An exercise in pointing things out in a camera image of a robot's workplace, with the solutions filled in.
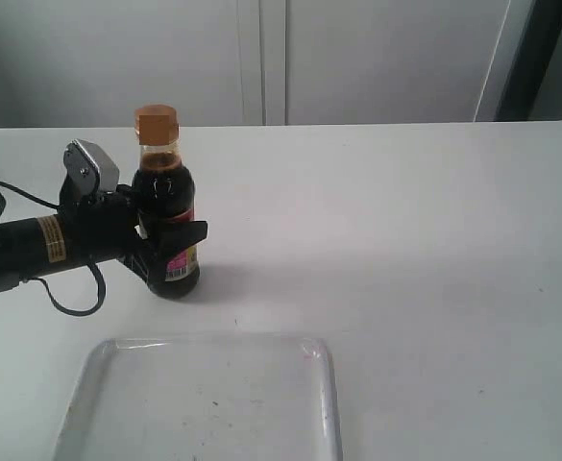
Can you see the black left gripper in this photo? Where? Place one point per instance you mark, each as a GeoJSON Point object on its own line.
{"type": "Point", "coordinates": [103, 227]}

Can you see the dark soy sauce bottle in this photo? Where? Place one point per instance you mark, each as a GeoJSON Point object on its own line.
{"type": "Point", "coordinates": [166, 193]}

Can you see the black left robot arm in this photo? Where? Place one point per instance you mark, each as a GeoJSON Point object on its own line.
{"type": "Point", "coordinates": [33, 248]}

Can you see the white plastic tray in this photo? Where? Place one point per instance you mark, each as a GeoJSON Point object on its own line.
{"type": "Point", "coordinates": [249, 396]}

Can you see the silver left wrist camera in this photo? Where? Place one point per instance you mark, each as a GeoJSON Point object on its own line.
{"type": "Point", "coordinates": [89, 169]}

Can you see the dark vertical post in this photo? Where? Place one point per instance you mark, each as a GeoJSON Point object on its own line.
{"type": "Point", "coordinates": [532, 59]}

